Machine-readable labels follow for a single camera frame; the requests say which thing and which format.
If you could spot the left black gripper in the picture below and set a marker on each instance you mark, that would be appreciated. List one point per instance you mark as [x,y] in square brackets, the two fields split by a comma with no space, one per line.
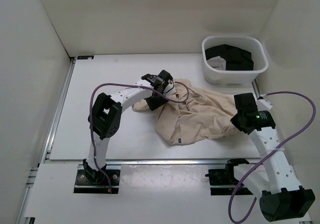
[153,104]

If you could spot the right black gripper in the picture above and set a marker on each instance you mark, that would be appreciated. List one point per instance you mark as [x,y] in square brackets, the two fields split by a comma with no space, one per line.
[234,121]

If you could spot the beige trousers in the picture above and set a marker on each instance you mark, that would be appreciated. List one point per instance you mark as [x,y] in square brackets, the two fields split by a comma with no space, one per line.
[205,114]

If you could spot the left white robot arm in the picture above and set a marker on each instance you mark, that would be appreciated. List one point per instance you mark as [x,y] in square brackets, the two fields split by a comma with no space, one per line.
[105,113]

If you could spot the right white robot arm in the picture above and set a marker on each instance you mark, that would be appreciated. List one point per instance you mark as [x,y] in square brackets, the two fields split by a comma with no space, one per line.
[280,194]

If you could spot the black trousers in basket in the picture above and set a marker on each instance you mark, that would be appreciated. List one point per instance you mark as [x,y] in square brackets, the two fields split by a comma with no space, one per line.
[229,58]

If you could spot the white plastic basket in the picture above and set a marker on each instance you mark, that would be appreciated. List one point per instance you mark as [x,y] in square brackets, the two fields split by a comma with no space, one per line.
[245,42]

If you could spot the white front cover plate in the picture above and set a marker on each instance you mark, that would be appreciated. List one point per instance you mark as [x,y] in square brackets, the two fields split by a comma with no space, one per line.
[147,195]

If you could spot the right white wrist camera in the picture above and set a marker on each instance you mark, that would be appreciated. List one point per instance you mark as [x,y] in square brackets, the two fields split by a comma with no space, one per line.
[264,104]

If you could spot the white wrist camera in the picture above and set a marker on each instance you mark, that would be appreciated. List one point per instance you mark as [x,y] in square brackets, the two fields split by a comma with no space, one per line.
[170,90]
[264,104]

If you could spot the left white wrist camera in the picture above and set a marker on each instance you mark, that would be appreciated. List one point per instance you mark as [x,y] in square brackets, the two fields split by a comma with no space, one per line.
[170,90]

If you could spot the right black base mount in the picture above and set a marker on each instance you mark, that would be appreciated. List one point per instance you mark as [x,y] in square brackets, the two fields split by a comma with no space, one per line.
[223,181]

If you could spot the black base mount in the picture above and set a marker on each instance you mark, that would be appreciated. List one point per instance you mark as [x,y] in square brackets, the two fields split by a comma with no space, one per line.
[223,181]
[91,181]

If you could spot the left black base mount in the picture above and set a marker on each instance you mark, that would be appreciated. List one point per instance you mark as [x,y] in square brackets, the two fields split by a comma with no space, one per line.
[91,181]

